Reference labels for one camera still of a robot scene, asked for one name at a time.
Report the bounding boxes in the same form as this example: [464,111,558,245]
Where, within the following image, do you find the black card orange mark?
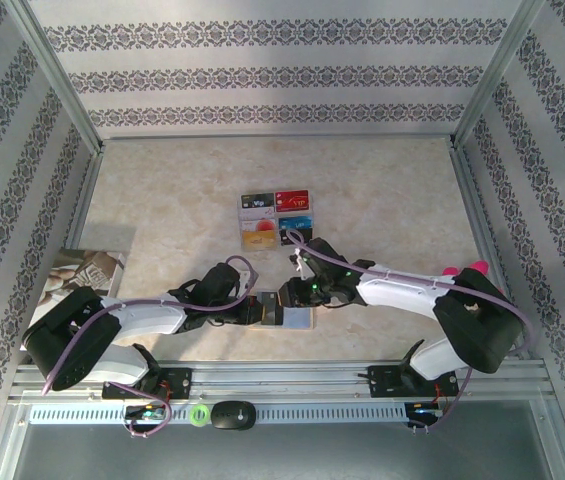
[257,289,286,327]

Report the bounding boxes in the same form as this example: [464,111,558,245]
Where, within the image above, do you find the beige leather card holder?
[257,292,316,332]

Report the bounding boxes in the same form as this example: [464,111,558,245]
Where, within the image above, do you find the black VIP card gold lines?
[279,229,314,247]

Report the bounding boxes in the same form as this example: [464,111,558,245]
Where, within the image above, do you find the clear acrylic card stand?
[235,188,316,252]

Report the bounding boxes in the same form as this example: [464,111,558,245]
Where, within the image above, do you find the orange gold card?
[241,230,278,251]

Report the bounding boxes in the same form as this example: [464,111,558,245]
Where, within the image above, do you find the blue VIP card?
[278,216,313,232]

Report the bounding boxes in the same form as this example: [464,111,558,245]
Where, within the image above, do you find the white card red circle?
[238,209,277,234]

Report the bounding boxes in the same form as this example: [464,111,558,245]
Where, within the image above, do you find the red VIP card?
[274,189,311,211]

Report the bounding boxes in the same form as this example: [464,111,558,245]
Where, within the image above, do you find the black Vip card white print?
[240,193,274,211]

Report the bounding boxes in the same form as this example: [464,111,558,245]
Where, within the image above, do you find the black computer mouse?
[210,400,257,430]

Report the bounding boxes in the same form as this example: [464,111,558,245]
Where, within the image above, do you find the book with photo cover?
[20,247,131,356]

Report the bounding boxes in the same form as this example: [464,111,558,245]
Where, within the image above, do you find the small circuit board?
[124,404,172,425]
[406,402,447,420]

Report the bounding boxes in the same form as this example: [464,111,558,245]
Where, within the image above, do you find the pink green plush toy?
[440,259,491,279]

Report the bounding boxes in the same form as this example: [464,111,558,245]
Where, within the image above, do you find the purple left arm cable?
[41,254,259,440]

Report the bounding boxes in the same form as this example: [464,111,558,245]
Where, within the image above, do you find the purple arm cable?
[285,228,534,431]
[41,254,259,440]

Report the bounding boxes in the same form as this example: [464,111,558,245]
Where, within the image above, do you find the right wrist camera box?
[289,252,312,284]

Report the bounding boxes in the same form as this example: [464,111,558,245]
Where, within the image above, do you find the aluminium mounting rail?
[9,359,549,402]

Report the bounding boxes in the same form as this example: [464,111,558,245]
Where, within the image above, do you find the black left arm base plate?
[102,367,193,401]

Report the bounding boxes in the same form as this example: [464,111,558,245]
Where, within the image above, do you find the perforated grey cable duct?
[28,403,408,426]

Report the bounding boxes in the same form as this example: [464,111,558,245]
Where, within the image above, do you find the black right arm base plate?
[367,364,461,399]

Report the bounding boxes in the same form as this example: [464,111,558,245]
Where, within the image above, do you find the green tape ring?
[189,403,212,427]

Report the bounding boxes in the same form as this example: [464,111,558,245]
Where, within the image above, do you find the aluminium table side rail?
[64,144,106,251]
[449,139,533,361]

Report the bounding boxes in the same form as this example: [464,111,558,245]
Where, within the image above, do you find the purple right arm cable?
[285,228,534,431]

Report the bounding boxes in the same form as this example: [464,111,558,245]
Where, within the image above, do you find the aluminium frame corner post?
[452,0,549,151]
[1,0,104,154]

